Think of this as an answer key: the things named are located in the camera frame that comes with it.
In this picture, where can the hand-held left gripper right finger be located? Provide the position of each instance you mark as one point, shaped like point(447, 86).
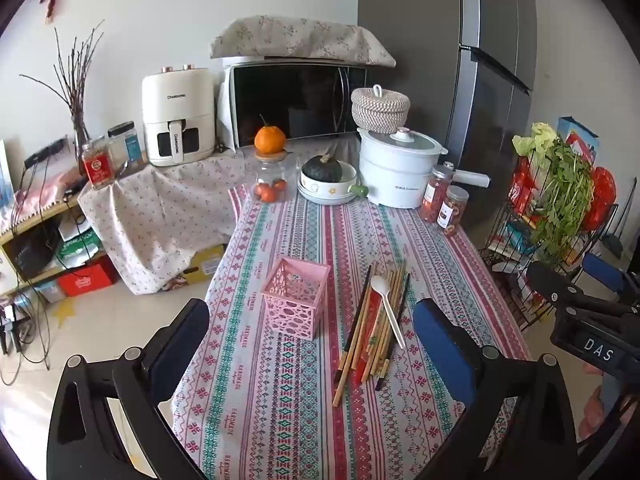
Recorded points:
point(440, 345)

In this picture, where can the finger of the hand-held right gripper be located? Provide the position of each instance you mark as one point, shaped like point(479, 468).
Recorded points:
point(550, 280)
point(602, 272)

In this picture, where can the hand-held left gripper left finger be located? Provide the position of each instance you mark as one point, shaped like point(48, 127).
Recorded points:
point(180, 350)

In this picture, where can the pile of mixed chopsticks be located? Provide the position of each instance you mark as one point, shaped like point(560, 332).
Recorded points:
point(365, 355)

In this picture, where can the pink plastic basket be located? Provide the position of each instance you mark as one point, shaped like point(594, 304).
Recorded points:
point(295, 300)

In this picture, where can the person's right hand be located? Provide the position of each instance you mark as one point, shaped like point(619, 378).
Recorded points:
point(595, 412)

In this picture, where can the white plastic spoon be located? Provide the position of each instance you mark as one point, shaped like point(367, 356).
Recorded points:
point(386, 305)

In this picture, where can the red plastic bag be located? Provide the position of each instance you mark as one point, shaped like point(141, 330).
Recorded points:
point(602, 195)

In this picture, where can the bunch of green herbs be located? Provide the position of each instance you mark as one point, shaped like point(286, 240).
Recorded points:
point(565, 200)

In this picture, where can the brown cardboard box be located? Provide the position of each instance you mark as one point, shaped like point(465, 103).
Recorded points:
point(205, 265)

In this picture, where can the red snack packet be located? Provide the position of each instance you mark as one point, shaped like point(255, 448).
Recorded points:
point(520, 187)

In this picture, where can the striped patterned tablecloth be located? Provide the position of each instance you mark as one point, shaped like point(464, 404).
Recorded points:
point(280, 410)

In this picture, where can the red gift box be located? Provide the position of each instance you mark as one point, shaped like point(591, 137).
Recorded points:
point(85, 280)

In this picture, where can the short red spice jar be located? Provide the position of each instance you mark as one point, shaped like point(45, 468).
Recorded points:
point(452, 212)

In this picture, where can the blue cardboard box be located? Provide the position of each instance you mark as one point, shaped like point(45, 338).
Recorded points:
point(580, 137)

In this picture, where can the white floral cabinet cloth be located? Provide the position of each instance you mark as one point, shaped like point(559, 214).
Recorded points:
point(165, 210)

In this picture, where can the pale green lettuce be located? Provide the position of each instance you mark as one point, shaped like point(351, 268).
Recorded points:
point(537, 137)

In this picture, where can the green and white bag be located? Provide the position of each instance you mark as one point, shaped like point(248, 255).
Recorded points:
point(77, 250)

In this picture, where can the tall red spice jar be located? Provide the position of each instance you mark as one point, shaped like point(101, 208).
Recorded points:
point(434, 195)

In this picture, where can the white electric cooking pot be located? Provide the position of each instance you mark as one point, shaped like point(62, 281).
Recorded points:
point(395, 175)

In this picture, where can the white floral casserole dish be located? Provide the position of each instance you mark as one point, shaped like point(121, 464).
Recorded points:
point(325, 192)

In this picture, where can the glass jar with tomatoes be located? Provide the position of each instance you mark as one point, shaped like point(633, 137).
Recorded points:
point(271, 180)

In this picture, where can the wooden shelf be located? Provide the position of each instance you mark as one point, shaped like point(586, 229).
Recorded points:
point(35, 220)

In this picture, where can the red label glass jar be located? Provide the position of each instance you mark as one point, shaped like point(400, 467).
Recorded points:
point(97, 165)

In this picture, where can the black lid glass jar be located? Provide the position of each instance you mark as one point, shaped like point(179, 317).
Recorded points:
point(127, 150)

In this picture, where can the pink cloth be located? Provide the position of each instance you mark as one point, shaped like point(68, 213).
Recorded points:
point(45, 190)

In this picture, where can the dark green pumpkin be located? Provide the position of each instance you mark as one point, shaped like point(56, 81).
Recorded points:
point(322, 169)

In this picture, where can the grey refrigerator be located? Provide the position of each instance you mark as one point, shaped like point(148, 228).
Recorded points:
point(450, 85)

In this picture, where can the orange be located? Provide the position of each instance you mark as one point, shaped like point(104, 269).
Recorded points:
point(270, 140)

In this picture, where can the black power strip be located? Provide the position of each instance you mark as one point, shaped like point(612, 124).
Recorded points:
point(47, 152)

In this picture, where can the cream air fryer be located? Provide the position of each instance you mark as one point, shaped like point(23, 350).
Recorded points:
point(175, 110)

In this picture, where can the woven lidded basket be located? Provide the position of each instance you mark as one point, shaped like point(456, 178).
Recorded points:
point(380, 110)

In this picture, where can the white microwave oven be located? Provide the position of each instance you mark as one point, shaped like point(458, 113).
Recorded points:
point(290, 100)

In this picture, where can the vase of bare twigs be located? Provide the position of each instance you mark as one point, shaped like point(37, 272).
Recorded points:
point(75, 90)

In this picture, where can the floral microwave cover cloth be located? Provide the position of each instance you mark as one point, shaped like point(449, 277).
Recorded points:
point(300, 40)

